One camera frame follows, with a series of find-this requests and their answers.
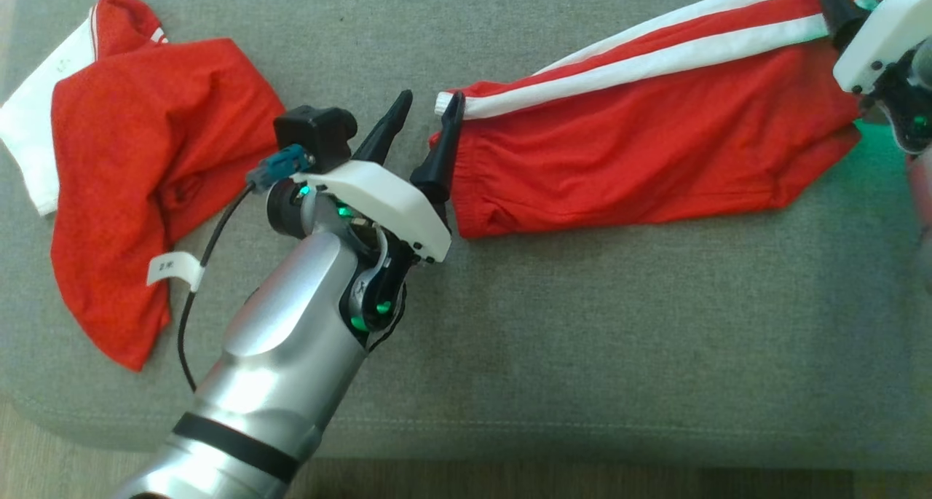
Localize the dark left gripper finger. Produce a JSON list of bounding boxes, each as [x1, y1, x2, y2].
[[352, 90, 414, 166], [410, 91, 467, 205]]

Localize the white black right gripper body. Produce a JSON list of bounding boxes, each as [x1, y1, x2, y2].
[[832, 0, 932, 95]]

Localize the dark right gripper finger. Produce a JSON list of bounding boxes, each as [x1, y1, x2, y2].
[[810, 0, 871, 48]]

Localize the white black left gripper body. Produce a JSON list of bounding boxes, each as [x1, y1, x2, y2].
[[291, 160, 452, 263]]

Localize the red shorts with white stripes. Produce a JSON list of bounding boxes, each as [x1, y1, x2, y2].
[[430, 0, 864, 239]]

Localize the red jersey with white sleeves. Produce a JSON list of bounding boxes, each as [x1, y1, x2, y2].
[[0, 0, 286, 372]]

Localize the grey sofa seat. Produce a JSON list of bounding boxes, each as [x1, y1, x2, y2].
[[0, 0, 932, 472]]

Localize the blue left camera connector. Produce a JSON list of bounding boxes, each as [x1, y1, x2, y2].
[[246, 144, 312, 194]]

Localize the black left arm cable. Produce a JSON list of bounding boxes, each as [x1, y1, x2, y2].
[[177, 182, 257, 394]]

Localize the white cable label tag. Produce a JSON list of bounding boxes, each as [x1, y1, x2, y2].
[[147, 251, 205, 292]]

